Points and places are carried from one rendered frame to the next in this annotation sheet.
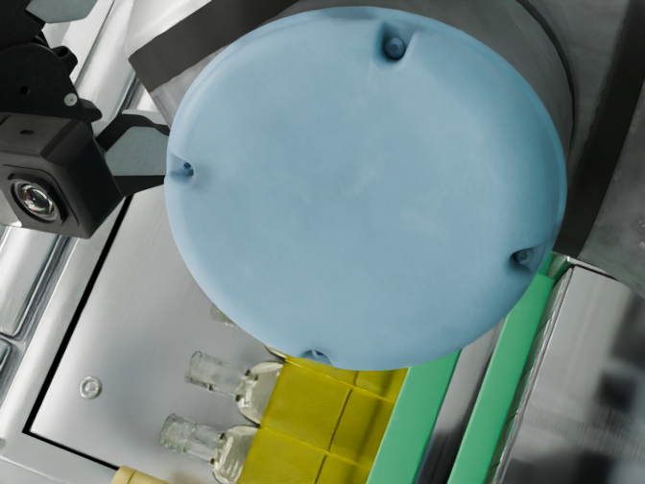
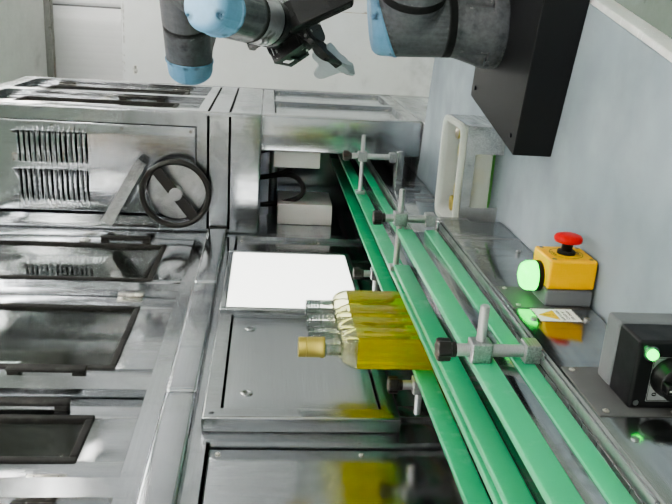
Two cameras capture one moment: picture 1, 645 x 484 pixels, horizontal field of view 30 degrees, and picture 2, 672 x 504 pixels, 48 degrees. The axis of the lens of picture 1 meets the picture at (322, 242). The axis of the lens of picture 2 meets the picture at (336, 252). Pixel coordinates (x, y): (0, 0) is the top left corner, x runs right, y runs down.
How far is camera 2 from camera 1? 1.28 m
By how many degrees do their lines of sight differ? 59
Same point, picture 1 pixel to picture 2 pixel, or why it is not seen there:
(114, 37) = (193, 317)
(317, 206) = not seen: outside the picture
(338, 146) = not seen: outside the picture
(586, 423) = (477, 237)
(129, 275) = (243, 364)
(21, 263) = (186, 370)
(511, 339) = (434, 238)
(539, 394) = (455, 235)
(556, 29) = not seen: outside the picture
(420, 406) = (418, 249)
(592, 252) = (460, 20)
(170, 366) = (281, 381)
